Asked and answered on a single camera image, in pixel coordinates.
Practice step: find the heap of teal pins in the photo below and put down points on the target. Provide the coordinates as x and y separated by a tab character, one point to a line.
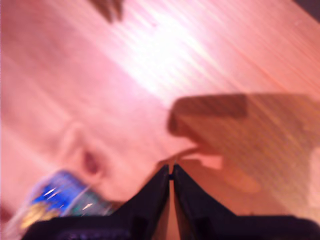
95	205

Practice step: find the heap of yellow pins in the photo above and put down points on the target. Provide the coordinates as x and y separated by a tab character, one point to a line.
37	215

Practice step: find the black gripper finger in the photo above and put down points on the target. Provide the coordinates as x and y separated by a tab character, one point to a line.
195	200
150	200

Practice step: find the heap of blue pins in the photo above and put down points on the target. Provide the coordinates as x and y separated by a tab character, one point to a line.
60	192

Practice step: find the clear plastic pin organiser box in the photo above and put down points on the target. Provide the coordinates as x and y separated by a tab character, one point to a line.
62	192

